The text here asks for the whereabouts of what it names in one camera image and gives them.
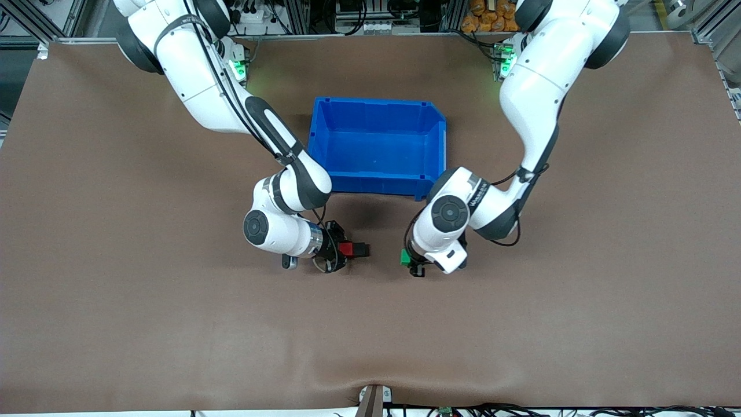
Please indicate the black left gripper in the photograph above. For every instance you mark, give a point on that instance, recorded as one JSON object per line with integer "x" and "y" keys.
{"x": 414, "y": 260}

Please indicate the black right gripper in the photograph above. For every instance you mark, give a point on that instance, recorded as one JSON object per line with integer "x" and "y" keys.
{"x": 330, "y": 245}

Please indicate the red cube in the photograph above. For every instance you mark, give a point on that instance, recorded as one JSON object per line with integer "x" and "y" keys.
{"x": 346, "y": 249}

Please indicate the green cube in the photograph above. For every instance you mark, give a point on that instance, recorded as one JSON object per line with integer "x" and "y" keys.
{"x": 405, "y": 257}

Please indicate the black cube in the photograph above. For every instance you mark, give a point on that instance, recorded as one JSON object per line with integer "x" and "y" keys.
{"x": 362, "y": 249}

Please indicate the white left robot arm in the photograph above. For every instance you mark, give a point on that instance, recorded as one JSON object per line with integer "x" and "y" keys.
{"x": 544, "y": 87}

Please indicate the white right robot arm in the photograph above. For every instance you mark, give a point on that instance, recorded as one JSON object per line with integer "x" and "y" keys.
{"x": 197, "y": 75}

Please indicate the blue plastic storage bin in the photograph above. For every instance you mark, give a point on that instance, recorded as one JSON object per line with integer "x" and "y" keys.
{"x": 376, "y": 145}

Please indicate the metal table clamp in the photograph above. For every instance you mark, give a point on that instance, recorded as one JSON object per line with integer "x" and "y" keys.
{"x": 373, "y": 399}

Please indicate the white power strip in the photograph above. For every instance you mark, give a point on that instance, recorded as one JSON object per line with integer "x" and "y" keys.
{"x": 252, "y": 14}

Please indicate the orange snack bags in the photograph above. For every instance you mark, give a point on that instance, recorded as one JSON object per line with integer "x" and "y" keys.
{"x": 489, "y": 16}

